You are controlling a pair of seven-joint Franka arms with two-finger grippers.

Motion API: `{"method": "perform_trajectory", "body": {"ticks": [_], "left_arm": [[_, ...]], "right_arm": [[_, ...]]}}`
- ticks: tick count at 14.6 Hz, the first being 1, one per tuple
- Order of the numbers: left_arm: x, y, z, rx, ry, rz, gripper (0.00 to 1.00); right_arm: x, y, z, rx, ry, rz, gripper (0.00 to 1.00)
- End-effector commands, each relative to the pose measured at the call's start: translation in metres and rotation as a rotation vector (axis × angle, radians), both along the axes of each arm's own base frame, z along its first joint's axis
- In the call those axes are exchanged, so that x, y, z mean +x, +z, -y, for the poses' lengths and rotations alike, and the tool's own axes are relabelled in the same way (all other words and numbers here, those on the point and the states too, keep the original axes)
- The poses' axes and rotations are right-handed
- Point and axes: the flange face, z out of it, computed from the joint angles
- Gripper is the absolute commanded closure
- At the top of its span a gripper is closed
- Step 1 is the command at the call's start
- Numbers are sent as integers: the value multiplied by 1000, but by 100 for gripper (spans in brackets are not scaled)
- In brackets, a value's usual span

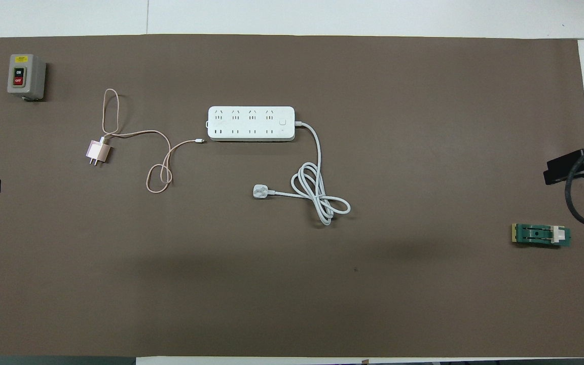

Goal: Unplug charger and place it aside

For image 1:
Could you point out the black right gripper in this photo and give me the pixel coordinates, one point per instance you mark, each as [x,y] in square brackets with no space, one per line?
[555,172]

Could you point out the pink charger plug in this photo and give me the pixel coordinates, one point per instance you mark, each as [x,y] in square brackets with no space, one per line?
[98,150]

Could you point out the white power strip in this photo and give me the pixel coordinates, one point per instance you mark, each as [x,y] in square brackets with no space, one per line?
[259,124]

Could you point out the brown table mat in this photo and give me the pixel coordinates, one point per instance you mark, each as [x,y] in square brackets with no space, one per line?
[292,284]

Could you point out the grey on off switch box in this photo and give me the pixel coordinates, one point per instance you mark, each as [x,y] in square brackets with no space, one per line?
[31,76]

